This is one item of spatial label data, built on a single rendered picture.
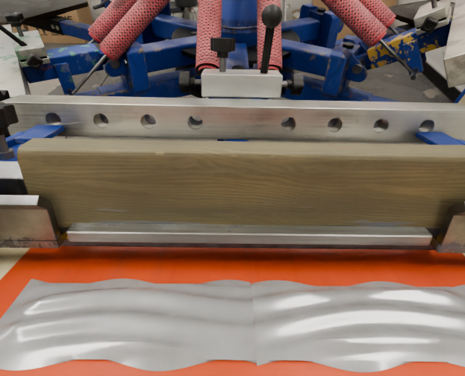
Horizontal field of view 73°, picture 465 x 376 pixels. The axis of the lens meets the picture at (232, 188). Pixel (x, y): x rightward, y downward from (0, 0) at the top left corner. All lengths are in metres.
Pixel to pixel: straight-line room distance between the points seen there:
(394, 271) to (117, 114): 0.39
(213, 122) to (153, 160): 0.23
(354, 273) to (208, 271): 0.13
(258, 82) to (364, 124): 0.17
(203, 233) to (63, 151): 0.12
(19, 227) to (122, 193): 0.09
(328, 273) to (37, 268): 0.25
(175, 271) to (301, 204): 0.12
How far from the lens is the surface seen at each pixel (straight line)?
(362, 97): 0.96
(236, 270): 0.28
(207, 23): 0.70
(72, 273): 0.31
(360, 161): 0.26
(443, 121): 0.56
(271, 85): 0.51
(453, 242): 0.32
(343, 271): 0.30
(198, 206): 0.26
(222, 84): 0.51
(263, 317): 0.24
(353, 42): 0.98
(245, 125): 0.47
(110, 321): 0.25
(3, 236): 0.31
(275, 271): 0.28
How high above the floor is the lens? 1.33
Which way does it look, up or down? 43 degrees down
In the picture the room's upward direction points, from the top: 2 degrees clockwise
